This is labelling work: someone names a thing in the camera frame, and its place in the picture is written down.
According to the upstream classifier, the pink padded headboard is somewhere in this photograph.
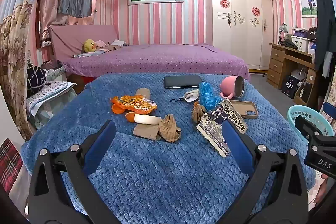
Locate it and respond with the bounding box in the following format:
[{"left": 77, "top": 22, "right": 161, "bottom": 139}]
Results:
[{"left": 49, "top": 25, "right": 118, "bottom": 64}]

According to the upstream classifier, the yellow duck plush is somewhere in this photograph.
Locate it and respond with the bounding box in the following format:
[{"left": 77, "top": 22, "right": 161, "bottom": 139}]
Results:
[{"left": 82, "top": 39, "right": 96, "bottom": 53}]

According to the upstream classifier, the blue knitted blanket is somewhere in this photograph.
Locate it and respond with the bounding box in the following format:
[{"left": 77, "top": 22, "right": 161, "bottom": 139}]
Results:
[{"left": 20, "top": 72, "right": 315, "bottom": 224}]

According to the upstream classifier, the orange snack packet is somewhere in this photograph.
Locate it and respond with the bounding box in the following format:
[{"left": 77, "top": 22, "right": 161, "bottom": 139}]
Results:
[{"left": 110, "top": 95, "right": 158, "bottom": 114}]

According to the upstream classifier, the wooden desk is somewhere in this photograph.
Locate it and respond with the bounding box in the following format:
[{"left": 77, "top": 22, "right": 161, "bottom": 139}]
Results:
[{"left": 267, "top": 42, "right": 319, "bottom": 106}]

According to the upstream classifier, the brown paper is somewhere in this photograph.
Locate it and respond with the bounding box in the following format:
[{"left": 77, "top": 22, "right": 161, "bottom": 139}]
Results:
[{"left": 158, "top": 114, "right": 182, "bottom": 143}]

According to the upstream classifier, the brown paper tube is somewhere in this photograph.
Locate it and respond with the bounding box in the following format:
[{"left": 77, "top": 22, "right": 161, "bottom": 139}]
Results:
[{"left": 135, "top": 88, "right": 151, "bottom": 98}]

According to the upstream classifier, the desk lamp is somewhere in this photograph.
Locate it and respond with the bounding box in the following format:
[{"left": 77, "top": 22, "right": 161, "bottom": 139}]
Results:
[{"left": 278, "top": 23, "right": 289, "bottom": 42}]

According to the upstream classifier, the black shopping bag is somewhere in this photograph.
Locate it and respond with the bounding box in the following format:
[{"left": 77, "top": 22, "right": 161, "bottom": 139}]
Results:
[{"left": 282, "top": 75, "right": 298, "bottom": 99}]

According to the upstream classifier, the hanging black jacket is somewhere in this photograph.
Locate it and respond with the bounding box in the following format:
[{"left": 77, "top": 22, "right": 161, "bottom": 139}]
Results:
[{"left": 314, "top": 0, "right": 336, "bottom": 77}]

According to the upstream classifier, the light blue plastic basket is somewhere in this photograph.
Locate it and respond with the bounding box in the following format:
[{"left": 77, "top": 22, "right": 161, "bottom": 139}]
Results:
[{"left": 287, "top": 105, "right": 336, "bottom": 136}]

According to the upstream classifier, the red plaid cloth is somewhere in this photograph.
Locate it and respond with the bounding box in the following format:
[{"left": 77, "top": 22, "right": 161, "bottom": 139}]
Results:
[{"left": 0, "top": 138, "right": 24, "bottom": 193}]

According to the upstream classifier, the framed couple photo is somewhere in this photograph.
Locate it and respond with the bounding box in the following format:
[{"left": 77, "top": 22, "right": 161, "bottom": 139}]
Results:
[{"left": 301, "top": 0, "right": 322, "bottom": 18}]

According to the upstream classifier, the brown cardboard piece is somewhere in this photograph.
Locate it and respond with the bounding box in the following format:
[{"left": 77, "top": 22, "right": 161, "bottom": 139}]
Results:
[{"left": 133, "top": 123, "right": 162, "bottom": 141}]

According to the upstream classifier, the black smartphone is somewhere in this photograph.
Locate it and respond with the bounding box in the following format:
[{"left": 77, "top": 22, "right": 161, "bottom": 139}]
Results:
[{"left": 163, "top": 75, "right": 202, "bottom": 90}]

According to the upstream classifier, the white plastic appliance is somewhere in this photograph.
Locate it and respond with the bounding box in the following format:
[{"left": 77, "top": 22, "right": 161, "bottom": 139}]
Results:
[{"left": 290, "top": 68, "right": 306, "bottom": 83}]

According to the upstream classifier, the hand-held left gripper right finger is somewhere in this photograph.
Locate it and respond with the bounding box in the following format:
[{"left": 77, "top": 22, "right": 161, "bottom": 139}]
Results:
[{"left": 221, "top": 119, "right": 309, "bottom": 224}]

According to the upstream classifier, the pale face mask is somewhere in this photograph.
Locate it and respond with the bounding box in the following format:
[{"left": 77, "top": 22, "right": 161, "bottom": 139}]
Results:
[{"left": 170, "top": 90, "right": 200, "bottom": 103}]

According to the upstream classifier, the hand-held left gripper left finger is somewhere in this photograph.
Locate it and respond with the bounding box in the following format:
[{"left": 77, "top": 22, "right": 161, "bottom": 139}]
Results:
[{"left": 28, "top": 119, "right": 121, "bottom": 224}]

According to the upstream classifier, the black white printed packet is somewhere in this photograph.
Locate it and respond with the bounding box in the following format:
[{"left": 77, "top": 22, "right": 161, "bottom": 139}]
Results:
[{"left": 196, "top": 99, "right": 248, "bottom": 158}]

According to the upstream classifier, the polka dot cloth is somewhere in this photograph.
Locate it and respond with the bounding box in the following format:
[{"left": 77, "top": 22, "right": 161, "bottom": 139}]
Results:
[{"left": 26, "top": 81, "right": 76, "bottom": 117}]

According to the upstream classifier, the black white patterned bag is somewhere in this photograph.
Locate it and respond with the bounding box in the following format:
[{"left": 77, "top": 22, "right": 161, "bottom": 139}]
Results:
[{"left": 26, "top": 66, "right": 48, "bottom": 97}]

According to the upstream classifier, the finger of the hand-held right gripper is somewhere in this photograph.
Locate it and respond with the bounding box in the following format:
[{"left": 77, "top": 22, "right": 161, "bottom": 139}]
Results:
[
  {"left": 294, "top": 115, "right": 336, "bottom": 147},
  {"left": 322, "top": 103, "right": 336, "bottom": 125}
]

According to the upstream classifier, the white wardrobe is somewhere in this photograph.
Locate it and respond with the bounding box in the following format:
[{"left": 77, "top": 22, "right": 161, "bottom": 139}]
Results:
[{"left": 205, "top": 0, "right": 275, "bottom": 71}]

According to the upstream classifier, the purple dotted bed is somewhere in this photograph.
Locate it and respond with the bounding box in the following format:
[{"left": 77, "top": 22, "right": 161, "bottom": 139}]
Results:
[{"left": 59, "top": 43, "right": 251, "bottom": 81}]

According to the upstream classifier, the white storage box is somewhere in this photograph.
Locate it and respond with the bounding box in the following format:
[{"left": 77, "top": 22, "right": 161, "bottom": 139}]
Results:
[{"left": 292, "top": 36, "right": 310, "bottom": 53}]

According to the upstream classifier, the person's right hand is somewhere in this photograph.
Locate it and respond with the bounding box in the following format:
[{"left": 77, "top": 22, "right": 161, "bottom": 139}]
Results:
[{"left": 314, "top": 174, "right": 329, "bottom": 205}]

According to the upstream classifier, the blue plastic bag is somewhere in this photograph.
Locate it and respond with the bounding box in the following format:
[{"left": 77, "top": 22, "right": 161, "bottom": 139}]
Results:
[{"left": 198, "top": 81, "right": 222, "bottom": 111}]

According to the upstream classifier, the dark clothes pile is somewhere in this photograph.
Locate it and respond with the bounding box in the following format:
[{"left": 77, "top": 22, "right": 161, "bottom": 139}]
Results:
[{"left": 279, "top": 38, "right": 298, "bottom": 50}]

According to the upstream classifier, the pink metal-lined mug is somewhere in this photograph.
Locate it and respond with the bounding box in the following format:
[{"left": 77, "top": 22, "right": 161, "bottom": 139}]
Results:
[{"left": 219, "top": 75, "right": 246, "bottom": 100}]

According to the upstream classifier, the tan phone case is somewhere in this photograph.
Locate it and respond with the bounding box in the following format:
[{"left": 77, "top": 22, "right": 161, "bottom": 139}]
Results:
[{"left": 228, "top": 100, "right": 259, "bottom": 119}]

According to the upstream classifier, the floral door curtain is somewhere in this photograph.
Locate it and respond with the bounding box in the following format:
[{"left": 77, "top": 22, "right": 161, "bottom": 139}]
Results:
[{"left": 0, "top": 0, "right": 42, "bottom": 140}]

